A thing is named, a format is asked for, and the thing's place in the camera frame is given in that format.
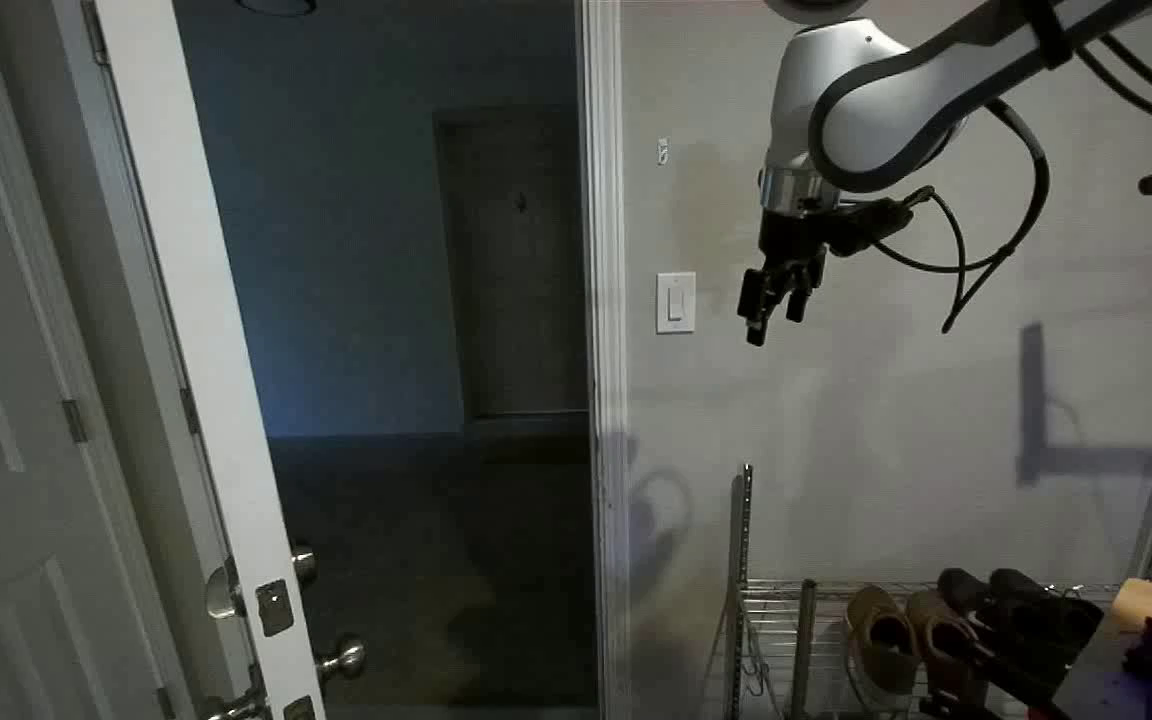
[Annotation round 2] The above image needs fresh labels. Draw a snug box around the metal door hinge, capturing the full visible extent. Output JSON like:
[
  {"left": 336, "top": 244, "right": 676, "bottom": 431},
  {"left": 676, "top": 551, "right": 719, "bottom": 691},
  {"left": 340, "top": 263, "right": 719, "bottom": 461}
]
[{"left": 60, "top": 395, "right": 96, "bottom": 449}]

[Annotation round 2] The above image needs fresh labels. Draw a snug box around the metal wire shoe rack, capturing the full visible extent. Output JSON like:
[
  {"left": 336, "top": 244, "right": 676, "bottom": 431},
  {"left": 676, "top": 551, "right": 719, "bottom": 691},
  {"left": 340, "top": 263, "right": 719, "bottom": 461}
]
[{"left": 717, "top": 461, "right": 1152, "bottom": 720}]

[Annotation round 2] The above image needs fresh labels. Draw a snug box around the grey robot base stand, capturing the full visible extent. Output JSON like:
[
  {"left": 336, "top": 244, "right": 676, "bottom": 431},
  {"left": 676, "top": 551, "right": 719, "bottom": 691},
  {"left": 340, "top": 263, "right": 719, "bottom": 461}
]
[{"left": 1052, "top": 615, "right": 1152, "bottom": 720}]

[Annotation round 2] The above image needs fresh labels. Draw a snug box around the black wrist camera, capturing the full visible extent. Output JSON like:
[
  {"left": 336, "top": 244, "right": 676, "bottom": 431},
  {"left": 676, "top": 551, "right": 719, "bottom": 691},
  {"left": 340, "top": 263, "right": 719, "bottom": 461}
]
[{"left": 826, "top": 190, "right": 925, "bottom": 259}]

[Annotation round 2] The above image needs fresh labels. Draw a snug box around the white rocker light switch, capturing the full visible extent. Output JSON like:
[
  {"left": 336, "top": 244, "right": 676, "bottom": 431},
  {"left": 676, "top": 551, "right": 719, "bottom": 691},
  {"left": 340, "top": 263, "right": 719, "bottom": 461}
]
[{"left": 652, "top": 269, "right": 700, "bottom": 339}]

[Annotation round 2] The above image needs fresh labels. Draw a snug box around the white panelled closet door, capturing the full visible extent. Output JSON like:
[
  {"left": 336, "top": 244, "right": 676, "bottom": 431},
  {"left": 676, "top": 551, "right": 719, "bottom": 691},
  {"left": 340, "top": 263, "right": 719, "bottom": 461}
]
[{"left": 0, "top": 0, "right": 177, "bottom": 720}]

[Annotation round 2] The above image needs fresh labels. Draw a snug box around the silver door knob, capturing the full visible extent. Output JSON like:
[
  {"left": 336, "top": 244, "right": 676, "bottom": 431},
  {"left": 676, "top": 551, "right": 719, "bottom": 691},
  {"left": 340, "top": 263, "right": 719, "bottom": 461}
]
[{"left": 317, "top": 635, "right": 371, "bottom": 684}]

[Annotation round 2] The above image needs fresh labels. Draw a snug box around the white open entry door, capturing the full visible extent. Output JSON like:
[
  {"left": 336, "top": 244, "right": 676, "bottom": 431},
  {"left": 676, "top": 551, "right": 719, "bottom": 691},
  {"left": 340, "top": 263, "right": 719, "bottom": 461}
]
[{"left": 0, "top": 0, "right": 336, "bottom": 720}]

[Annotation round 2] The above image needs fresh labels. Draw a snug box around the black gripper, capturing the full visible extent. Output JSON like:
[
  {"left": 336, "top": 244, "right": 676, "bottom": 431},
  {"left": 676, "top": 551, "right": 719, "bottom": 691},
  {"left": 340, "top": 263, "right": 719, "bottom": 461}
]
[{"left": 734, "top": 198, "right": 837, "bottom": 351}]

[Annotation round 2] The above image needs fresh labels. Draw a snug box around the metal latch strike plate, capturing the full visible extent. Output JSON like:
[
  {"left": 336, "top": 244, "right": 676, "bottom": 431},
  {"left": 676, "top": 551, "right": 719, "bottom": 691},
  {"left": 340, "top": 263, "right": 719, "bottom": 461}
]
[{"left": 253, "top": 577, "right": 301, "bottom": 640}]

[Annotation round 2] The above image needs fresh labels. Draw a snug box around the black overhead arm cable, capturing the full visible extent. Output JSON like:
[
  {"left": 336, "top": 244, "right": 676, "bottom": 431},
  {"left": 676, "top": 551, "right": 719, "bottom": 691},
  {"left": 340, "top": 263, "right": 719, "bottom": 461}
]
[{"left": 1074, "top": 33, "right": 1152, "bottom": 140}]

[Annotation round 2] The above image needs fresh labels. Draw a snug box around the dark hallway door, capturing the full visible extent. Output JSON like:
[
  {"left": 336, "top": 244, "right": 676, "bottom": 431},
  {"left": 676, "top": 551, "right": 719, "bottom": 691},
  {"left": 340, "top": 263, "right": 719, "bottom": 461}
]
[{"left": 433, "top": 103, "right": 592, "bottom": 431}]

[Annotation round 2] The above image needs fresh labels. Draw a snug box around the white door frame trim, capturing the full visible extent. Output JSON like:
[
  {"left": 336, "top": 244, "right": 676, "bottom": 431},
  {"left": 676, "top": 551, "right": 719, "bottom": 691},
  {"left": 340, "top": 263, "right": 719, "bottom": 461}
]
[{"left": 573, "top": 0, "right": 640, "bottom": 720}]

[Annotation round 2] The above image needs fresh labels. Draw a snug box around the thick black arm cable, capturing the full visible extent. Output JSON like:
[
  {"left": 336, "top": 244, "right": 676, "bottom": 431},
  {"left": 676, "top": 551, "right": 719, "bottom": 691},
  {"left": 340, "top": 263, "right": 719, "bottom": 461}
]
[{"left": 935, "top": 91, "right": 1057, "bottom": 336}]

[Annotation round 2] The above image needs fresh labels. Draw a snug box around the black shoe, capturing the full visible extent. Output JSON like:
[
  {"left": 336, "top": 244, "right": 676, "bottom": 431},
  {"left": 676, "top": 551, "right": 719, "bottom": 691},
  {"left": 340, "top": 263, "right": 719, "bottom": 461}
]
[
  {"left": 985, "top": 564, "right": 1108, "bottom": 662},
  {"left": 935, "top": 564, "right": 1062, "bottom": 711}
]

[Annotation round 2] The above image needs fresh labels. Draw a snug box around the brown suede shoe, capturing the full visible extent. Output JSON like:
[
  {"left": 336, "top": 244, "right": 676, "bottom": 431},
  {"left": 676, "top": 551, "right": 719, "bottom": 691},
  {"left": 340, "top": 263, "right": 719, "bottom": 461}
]
[
  {"left": 905, "top": 589, "right": 996, "bottom": 711},
  {"left": 845, "top": 579, "right": 930, "bottom": 700}
]

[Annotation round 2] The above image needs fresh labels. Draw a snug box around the thin black camera cable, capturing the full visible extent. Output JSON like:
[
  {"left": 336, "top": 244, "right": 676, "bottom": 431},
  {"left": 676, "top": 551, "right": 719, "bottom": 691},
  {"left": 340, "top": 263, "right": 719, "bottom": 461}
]
[{"left": 873, "top": 183, "right": 982, "bottom": 278}]

